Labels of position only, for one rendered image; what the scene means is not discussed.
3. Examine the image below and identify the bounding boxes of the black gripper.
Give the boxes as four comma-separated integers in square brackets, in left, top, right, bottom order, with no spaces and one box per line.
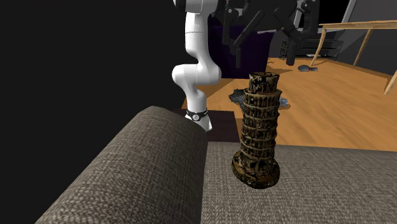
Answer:
[213,0,321,69]

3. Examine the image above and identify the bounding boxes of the dark purple cabinet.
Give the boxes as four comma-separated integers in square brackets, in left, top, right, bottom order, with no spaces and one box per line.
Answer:
[207,13,275,80]

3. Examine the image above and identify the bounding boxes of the grey shoes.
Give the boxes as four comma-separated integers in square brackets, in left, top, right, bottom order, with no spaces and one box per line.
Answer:
[297,64,319,73]

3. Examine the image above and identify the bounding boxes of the black low shelf unit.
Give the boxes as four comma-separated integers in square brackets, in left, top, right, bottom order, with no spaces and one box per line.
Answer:
[278,38,344,62]

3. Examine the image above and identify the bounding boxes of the brown leaning tower figure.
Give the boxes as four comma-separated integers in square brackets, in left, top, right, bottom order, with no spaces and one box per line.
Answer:
[231,71,283,190]

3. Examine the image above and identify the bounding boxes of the dark robot stand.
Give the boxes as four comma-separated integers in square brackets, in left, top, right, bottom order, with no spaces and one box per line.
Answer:
[171,108,242,143]

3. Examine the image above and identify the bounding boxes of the light wooden table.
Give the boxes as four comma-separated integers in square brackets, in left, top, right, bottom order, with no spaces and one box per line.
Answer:
[309,19,397,96]

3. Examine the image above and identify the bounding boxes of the grey fabric sofa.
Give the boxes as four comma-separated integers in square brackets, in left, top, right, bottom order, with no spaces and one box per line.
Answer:
[34,105,397,224]

